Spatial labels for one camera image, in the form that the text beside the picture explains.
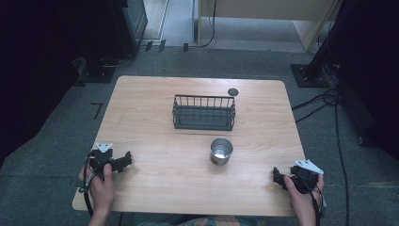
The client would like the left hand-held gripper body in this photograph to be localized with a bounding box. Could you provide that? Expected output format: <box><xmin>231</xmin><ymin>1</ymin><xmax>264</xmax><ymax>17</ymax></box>
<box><xmin>88</xmin><ymin>141</ymin><xmax>124</xmax><ymax>177</ymax></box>

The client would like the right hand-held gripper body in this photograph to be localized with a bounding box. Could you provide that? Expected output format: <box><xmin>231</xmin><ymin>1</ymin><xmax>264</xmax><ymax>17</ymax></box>
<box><xmin>290</xmin><ymin>159</ymin><xmax>325</xmax><ymax>195</ymax></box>

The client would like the silver metal cup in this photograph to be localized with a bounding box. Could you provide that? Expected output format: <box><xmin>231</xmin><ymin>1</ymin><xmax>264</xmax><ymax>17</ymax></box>
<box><xmin>209</xmin><ymin>137</ymin><xmax>234</xmax><ymax>167</ymax></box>

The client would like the black wire basket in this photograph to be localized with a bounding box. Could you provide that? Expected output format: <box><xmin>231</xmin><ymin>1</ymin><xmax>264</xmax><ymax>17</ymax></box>
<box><xmin>171</xmin><ymin>94</ymin><xmax>236</xmax><ymax>132</ymax></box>

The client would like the person's right hand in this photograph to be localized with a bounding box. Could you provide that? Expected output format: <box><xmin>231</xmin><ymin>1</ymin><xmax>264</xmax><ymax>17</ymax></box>
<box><xmin>283</xmin><ymin>173</ymin><xmax>325</xmax><ymax>220</ymax></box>

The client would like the person's left hand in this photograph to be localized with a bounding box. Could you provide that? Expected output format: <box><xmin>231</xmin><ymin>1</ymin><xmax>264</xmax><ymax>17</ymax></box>
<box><xmin>78</xmin><ymin>163</ymin><xmax>116</xmax><ymax>218</ymax></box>

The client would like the black tape corner mark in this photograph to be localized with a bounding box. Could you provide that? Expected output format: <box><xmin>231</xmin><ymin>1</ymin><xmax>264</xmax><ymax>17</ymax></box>
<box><xmin>90</xmin><ymin>102</ymin><xmax>104</xmax><ymax>121</ymax></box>

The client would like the dark stand base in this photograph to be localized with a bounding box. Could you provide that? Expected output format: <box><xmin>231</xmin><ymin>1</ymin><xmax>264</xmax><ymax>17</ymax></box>
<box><xmin>76</xmin><ymin>64</ymin><xmax>117</xmax><ymax>84</ymax></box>

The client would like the dark equipment cabinet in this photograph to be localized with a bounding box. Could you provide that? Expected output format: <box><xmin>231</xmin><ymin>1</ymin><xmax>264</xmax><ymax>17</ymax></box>
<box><xmin>84</xmin><ymin>0</ymin><xmax>149</xmax><ymax>69</ymax></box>

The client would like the beige wooden desk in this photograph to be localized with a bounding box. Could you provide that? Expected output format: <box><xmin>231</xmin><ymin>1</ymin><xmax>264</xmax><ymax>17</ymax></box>
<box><xmin>196</xmin><ymin>0</ymin><xmax>343</xmax><ymax>53</ymax></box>

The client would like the right hand-held gripper cable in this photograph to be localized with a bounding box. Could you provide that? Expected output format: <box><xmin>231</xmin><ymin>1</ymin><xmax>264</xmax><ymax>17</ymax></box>
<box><xmin>295</xmin><ymin>172</ymin><xmax>326</xmax><ymax>226</ymax></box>

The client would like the hand-held gripper cable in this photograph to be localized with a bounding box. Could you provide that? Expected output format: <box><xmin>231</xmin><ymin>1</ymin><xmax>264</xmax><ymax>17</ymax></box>
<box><xmin>295</xmin><ymin>172</ymin><xmax>326</xmax><ymax>226</ymax></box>
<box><xmin>78</xmin><ymin>153</ymin><xmax>96</xmax><ymax>218</ymax></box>

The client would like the left hand-held gripper cable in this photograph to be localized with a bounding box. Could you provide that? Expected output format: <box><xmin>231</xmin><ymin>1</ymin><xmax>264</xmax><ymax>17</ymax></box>
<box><xmin>78</xmin><ymin>153</ymin><xmax>96</xmax><ymax>218</ymax></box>

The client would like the black floor cable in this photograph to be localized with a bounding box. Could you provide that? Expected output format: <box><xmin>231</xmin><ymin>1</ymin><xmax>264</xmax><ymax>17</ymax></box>
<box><xmin>291</xmin><ymin>88</ymin><xmax>352</xmax><ymax>226</ymax></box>

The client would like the black stand base plate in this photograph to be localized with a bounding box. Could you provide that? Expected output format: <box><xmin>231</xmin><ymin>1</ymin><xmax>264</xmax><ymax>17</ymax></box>
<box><xmin>290</xmin><ymin>63</ymin><xmax>331</xmax><ymax>89</ymax></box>

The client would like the black metal stand post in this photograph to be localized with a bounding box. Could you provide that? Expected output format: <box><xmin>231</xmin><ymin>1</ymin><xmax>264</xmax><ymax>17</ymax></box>
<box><xmin>305</xmin><ymin>0</ymin><xmax>357</xmax><ymax>81</ymax></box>

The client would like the hanging black cable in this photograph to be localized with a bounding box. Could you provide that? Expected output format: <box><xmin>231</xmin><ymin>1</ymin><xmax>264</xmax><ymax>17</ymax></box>
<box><xmin>198</xmin><ymin>0</ymin><xmax>218</xmax><ymax>49</ymax></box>

